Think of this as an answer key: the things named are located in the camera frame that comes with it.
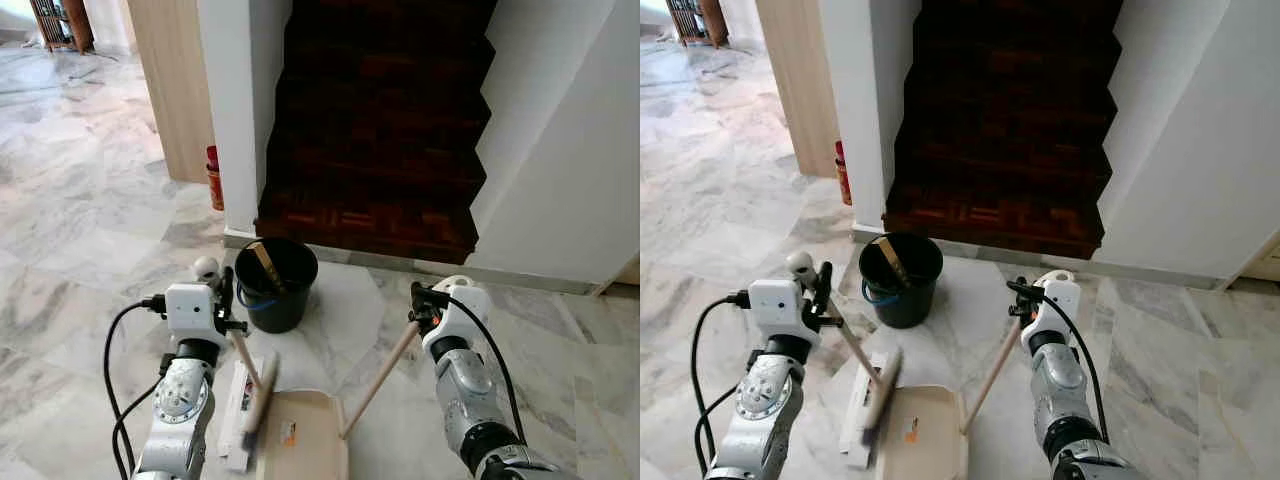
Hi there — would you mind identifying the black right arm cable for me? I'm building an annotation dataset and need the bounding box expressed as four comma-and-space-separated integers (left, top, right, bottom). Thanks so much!
440, 294, 528, 447
1040, 292, 1113, 443

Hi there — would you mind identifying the black bucket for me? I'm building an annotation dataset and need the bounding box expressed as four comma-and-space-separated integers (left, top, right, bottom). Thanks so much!
233, 238, 320, 335
858, 232, 945, 330

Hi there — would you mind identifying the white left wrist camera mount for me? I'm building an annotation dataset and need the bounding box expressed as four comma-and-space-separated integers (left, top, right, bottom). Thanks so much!
748, 279, 813, 343
165, 283, 223, 347

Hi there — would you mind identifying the beige wooden panel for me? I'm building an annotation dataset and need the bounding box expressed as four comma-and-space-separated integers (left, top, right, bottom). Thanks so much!
590, 255, 641, 299
1214, 229, 1280, 292

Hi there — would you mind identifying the red canister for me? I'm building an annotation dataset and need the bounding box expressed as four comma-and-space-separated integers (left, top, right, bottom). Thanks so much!
834, 141, 854, 207
206, 146, 226, 212

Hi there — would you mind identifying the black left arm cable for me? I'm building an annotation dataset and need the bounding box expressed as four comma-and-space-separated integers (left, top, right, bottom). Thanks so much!
689, 290, 751, 477
102, 294, 167, 480

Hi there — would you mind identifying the light wooden cabinet panel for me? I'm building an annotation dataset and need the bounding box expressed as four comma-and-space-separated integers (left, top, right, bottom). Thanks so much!
127, 0, 214, 187
755, 0, 842, 180

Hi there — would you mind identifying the white flat long box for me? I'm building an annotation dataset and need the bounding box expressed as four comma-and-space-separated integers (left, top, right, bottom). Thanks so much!
217, 358, 253, 473
839, 352, 883, 472

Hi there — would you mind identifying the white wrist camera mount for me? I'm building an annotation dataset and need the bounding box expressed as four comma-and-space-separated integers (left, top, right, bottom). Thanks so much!
165, 283, 223, 347
1030, 279, 1084, 338
440, 285, 492, 347
748, 279, 813, 343

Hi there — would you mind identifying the beige dustpan with wooden handle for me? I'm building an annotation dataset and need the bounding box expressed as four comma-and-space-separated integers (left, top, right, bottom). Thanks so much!
874, 267, 1079, 480
255, 274, 479, 480

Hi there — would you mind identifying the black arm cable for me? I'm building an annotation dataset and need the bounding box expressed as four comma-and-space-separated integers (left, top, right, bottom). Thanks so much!
102, 294, 167, 480
689, 290, 751, 477
1040, 292, 1113, 443
440, 294, 528, 447

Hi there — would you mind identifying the dark wooden staircase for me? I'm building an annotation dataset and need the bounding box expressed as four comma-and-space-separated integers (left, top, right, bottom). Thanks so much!
881, 0, 1124, 262
254, 0, 499, 267

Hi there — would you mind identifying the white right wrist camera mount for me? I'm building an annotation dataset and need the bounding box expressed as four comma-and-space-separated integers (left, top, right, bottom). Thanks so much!
440, 285, 492, 347
1030, 279, 1084, 338

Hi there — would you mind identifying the short wooden stick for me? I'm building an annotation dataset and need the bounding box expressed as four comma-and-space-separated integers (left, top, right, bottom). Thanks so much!
250, 242, 287, 297
876, 236, 912, 290

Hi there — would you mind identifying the dark wooden rack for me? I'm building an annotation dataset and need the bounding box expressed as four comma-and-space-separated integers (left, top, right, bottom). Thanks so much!
664, 0, 732, 49
29, 0, 97, 54

